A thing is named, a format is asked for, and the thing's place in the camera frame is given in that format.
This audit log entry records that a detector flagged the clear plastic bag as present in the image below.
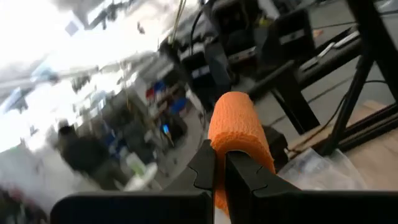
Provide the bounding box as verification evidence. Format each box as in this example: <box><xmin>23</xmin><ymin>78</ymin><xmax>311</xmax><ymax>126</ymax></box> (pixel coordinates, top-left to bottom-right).
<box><xmin>277</xmin><ymin>147</ymin><xmax>368</xmax><ymax>191</ymax></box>

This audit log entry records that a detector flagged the black aluminium table frame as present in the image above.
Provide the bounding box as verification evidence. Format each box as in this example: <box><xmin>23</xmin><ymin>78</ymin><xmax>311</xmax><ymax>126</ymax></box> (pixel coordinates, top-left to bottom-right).
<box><xmin>287</xmin><ymin>0</ymin><xmax>398</xmax><ymax>158</ymax></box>

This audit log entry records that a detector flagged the orange elastic bandage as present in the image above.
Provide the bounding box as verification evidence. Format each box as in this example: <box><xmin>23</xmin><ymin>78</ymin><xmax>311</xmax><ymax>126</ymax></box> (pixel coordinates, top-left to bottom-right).
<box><xmin>207</xmin><ymin>91</ymin><xmax>277</xmax><ymax>216</ymax></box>

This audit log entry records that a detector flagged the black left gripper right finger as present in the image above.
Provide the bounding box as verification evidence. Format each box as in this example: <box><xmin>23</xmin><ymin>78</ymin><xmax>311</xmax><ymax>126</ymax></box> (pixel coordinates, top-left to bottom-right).
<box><xmin>224</xmin><ymin>150</ymin><xmax>398</xmax><ymax>224</ymax></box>

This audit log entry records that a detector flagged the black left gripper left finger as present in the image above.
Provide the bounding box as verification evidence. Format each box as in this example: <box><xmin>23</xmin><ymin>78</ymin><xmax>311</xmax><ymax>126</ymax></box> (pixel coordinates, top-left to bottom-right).
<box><xmin>50</xmin><ymin>139</ymin><xmax>218</xmax><ymax>224</ymax></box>

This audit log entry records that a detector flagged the black desk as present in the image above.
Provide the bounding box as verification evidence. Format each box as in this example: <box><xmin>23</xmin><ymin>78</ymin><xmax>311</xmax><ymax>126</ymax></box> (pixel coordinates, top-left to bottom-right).
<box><xmin>248</xmin><ymin>30</ymin><xmax>364</xmax><ymax>136</ymax></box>

